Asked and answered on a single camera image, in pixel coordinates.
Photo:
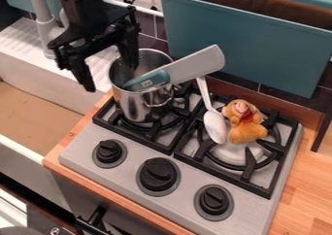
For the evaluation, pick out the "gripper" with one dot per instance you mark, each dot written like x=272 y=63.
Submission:
x=101 y=26

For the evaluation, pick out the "white rod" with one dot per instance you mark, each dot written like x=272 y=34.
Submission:
x=147 y=9

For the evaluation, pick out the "orange plush toy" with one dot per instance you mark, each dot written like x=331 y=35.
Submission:
x=245 y=124

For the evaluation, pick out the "white spoon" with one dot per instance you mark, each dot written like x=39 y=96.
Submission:
x=215 y=124

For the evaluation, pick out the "teal bin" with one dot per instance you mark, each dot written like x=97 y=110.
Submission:
x=259 y=48

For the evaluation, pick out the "silver pot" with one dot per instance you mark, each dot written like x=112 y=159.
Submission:
x=144 y=106

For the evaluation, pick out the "toy stove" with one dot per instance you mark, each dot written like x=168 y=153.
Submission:
x=181 y=187

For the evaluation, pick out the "toy sink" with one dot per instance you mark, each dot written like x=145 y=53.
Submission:
x=30 y=60

